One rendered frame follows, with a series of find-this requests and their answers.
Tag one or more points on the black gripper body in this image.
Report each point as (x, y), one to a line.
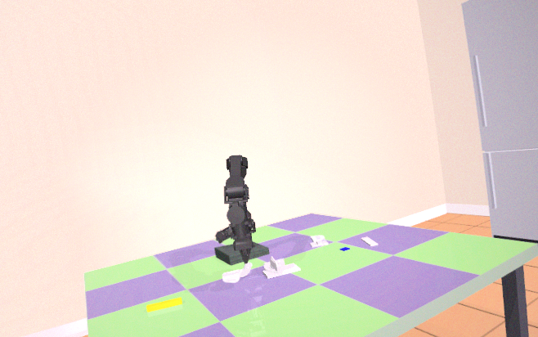
(242, 236)

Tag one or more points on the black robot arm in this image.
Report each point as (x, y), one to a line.
(237, 194)

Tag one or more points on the white flat bar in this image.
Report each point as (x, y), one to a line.
(369, 241)

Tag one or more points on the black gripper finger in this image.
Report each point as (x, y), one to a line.
(245, 254)

